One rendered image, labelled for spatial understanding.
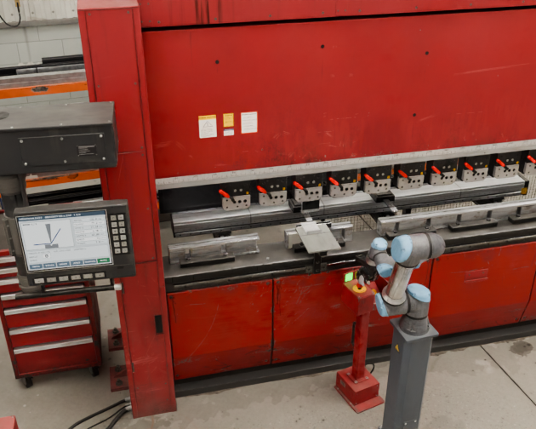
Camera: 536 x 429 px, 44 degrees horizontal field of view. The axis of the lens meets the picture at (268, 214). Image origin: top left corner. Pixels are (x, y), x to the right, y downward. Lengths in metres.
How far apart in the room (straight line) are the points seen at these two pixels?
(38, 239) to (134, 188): 0.56
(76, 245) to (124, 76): 0.75
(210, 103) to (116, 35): 0.61
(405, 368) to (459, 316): 1.01
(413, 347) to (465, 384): 1.00
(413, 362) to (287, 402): 0.94
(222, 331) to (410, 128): 1.54
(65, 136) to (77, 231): 0.41
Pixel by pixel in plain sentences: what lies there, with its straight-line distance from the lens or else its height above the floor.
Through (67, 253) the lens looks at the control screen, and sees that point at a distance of 2.89.
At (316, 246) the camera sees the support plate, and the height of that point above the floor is 1.00.
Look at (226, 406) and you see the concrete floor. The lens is 4.05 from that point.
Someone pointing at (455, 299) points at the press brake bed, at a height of 0.42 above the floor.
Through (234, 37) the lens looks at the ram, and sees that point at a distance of 3.21.
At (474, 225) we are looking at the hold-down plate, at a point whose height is 0.90.
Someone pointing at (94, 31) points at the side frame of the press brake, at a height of 2.20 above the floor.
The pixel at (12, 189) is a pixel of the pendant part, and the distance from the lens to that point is 2.90.
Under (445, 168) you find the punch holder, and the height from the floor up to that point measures 1.28.
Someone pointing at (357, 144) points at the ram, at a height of 1.48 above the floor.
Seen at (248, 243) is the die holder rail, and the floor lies 0.94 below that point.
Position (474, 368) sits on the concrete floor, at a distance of 4.47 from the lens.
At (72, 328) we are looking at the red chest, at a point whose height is 0.43.
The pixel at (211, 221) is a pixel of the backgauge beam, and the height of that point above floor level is 0.97.
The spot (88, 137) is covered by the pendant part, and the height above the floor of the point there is 1.89.
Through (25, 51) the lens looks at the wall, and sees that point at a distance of 7.54.
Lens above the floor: 2.88
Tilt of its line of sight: 29 degrees down
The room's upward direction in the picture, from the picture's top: straight up
